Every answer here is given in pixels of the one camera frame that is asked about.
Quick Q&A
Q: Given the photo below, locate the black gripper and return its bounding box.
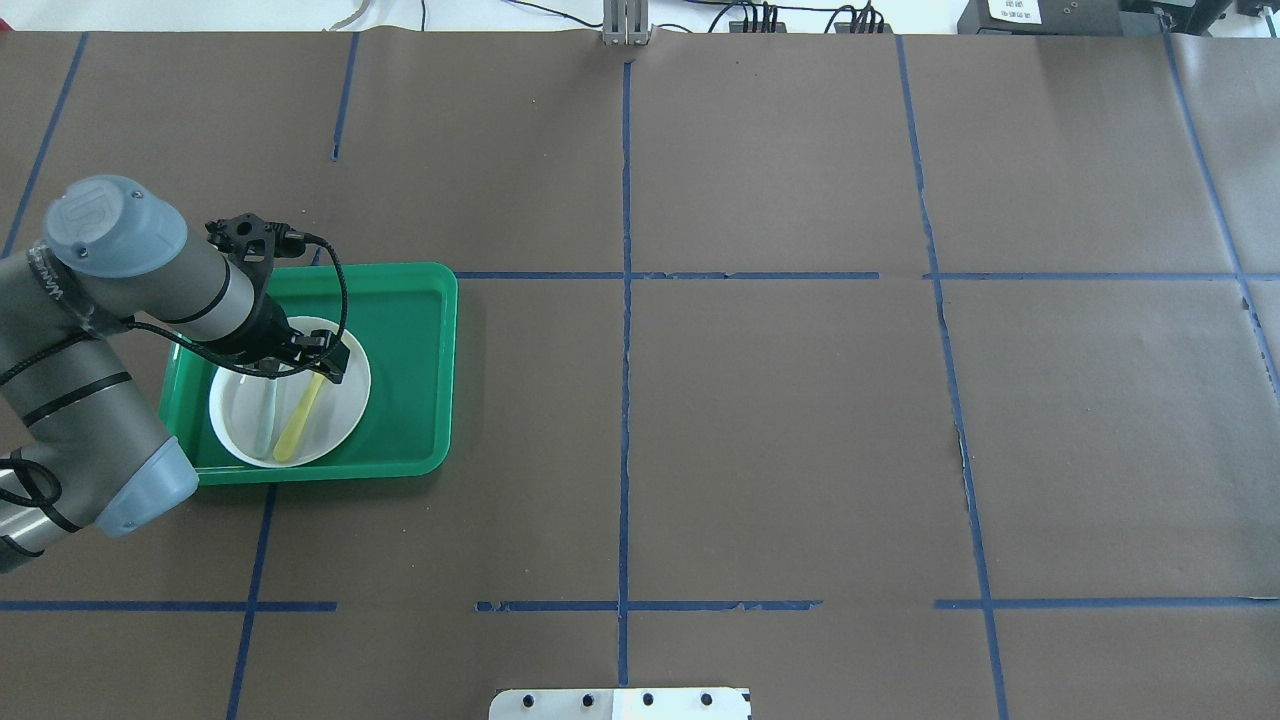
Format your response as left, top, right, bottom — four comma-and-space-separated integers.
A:
205, 295, 349, 386

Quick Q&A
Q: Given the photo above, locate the yellow plastic spoon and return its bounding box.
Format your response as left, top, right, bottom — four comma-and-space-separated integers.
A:
269, 373, 326, 462

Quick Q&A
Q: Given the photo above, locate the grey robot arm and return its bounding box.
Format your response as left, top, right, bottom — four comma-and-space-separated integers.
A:
1, 176, 349, 573

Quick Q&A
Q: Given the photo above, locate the pale green plastic fork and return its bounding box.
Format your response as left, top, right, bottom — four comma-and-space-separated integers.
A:
252, 379, 279, 460

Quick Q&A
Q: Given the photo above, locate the white round plate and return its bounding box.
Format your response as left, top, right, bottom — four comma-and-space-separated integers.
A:
207, 331, 372, 469

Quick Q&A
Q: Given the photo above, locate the green plastic tray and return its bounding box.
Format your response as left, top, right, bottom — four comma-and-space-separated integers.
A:
159, 263, 458, 486

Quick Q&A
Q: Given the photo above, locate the black power strip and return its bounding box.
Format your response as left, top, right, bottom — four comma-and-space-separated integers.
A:
824, 1, 893, 35
726, 1, 787, 35

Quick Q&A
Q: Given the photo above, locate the black equipment box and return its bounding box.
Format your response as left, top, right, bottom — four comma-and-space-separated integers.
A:
956, 1, 1234, 37

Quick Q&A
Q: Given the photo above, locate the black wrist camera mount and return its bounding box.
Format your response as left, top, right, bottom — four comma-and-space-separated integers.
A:
204, 213, 307, 275

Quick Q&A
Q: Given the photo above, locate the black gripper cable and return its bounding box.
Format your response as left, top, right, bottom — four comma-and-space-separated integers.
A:
0, 231, 349, 530

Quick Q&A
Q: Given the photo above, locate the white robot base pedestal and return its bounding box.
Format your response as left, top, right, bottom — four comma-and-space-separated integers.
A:
488, 687, 753, 719

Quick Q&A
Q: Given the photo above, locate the aluminium frame post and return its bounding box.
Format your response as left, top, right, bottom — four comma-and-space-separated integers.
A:
600, 0, 653, 47

